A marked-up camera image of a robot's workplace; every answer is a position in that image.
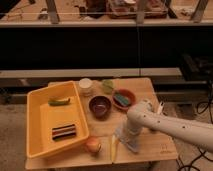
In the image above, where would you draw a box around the grey towel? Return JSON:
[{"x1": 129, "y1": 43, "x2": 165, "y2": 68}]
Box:
[{"x1": 115, "y1": 127, "x2": 140, "y2": 153}]

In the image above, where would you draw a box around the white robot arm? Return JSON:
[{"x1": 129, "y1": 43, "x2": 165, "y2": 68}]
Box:
[{"x1": 115, "y1": 100, "x2": 213, "y2": 153}]

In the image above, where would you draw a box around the green glass cup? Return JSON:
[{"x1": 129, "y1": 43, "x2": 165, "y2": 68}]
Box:
[{"x1": 102, "y1": 79, "x2": 114, "y2": 94}]

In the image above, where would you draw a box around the dark purple bowl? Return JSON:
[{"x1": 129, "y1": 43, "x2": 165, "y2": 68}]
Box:
[{"x1": 89, "y1": 96, "x2": 111, "y2": 119}]

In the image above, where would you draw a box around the terracotta bowl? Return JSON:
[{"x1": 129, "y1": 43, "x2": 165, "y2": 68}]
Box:
[{"x1": 112, "y1": 89, "x2": 136, "y2": 111}]

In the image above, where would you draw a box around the teal sponge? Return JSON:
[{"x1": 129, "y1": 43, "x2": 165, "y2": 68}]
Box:
[{"x1": 114, "y1": 93, "x2": 130, "y2": 107}]

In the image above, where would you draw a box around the green pepper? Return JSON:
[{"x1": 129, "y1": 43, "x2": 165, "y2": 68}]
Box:
[{"x1": 48, "y1": 98, "x2": 70, "y2": 106}]

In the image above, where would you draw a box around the yellow plastic bin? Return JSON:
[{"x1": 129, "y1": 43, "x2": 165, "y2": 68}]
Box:
[{"x1": 26, "y1": 81, "x2": 89, "y2": 158}]

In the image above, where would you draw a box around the orange apple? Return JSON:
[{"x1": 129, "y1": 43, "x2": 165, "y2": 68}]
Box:
[{"x1": 85, "y1": 137, "x2": 101, "y2": 153}]

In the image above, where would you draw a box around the white handled brush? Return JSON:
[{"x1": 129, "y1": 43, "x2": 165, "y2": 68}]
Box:
[{"x1": 157, "y1": 101, "x2": 165, "y2": 114}]

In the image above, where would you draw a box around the black cable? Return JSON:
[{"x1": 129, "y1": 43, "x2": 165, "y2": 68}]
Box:
[{"x1": 174, "y1": 99, "x2": 213, "y2": 171}]

